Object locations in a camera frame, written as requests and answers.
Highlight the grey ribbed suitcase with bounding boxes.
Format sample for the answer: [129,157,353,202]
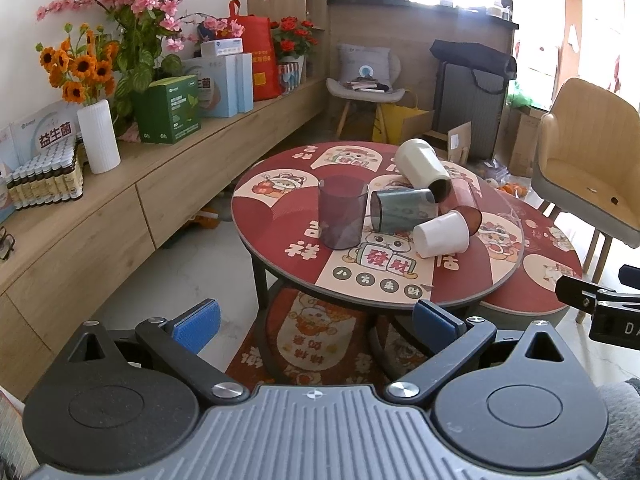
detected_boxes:
[432,57,506,162]

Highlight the small white cup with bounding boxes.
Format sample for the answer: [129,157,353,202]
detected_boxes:
[412,210,471,260]

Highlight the grey shell chair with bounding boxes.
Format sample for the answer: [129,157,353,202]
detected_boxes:
[325,42,407,141]

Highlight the red rose bouquet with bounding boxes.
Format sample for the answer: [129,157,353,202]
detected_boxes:
[269,16,319,62]

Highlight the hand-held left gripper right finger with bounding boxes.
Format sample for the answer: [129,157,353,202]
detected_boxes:
[384,299,568,408]

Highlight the green carton box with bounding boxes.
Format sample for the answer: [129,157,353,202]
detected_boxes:
[132,76,202,145]

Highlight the beige armchair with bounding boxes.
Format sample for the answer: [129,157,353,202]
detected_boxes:
[529,77,640,325]

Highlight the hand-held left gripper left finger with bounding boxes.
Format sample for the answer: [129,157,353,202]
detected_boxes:
[70,299,251,408]

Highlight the grey fleece cloth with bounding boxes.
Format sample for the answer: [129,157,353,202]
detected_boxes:
[594,378,640,469]

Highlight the low round printed table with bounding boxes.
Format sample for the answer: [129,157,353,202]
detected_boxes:
[479,199,584,328]

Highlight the printed booklet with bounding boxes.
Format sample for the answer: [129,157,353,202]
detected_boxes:
[0,386,41,479]

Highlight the printed red rug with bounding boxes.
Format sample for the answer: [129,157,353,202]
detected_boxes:
[225,285,437,392]

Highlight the sunflower bouquet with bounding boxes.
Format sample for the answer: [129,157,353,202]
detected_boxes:
[35,22,121,107]

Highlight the white display card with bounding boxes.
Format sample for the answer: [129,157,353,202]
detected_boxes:
[9,101,84,162]

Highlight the open cardboard box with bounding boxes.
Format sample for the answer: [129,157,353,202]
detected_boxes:
[424,120,474,165]

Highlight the wood panelled counter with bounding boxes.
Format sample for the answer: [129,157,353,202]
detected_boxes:
[327,0,519,143]

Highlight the round printed red table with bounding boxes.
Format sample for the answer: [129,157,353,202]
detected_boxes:
[231,141,524,401]

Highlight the grey-green cup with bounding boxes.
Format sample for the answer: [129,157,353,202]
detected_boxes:
[369,188,440,234]

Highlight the red tote bag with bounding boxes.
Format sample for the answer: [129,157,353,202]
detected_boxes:
[227,0,282,102]

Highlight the green leafy plant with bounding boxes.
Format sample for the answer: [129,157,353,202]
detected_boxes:
[111,7,184,128]

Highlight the purple translucent cup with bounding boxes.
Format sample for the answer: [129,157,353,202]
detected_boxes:
[318,176,369,250]

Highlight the rows of small brown bottles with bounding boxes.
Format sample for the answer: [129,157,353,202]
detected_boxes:
[7,139,85,212]

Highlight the dark flat booklet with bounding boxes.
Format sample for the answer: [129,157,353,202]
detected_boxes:
[342,76,394,94]

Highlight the black long bag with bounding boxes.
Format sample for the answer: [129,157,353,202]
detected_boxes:
[429,38,517,96]

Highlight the tall wooden shelf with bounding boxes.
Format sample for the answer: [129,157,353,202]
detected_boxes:
[247,0,329,87]

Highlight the white ribbed vase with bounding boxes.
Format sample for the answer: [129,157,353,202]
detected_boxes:
[77,99,122,175]

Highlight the green plastic bag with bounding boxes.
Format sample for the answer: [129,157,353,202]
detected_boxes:
[505,80,535,110]

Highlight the wooden sideboard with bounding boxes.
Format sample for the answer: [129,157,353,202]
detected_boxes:
[0,77,329,402]

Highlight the red translucent cup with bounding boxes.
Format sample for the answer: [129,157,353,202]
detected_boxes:
[439,179,484,232]

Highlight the tall cardboard box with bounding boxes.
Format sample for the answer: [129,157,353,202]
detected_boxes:
[507,107,547,177]

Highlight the small white box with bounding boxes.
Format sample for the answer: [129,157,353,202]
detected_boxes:
[200,38,245,59]

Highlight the printed flower pot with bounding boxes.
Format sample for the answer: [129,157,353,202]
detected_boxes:
[277,56,306,95]

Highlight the large cream cup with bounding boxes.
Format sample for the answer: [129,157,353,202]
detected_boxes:
[394,138,454,204]

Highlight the large light blue box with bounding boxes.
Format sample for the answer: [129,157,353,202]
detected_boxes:
[182,54,240,119]

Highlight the yellow paper bag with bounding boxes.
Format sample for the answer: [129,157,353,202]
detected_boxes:
[372,91,435,146]

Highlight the grey printed cushion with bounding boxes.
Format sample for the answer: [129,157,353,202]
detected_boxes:
[337,43,392,86]

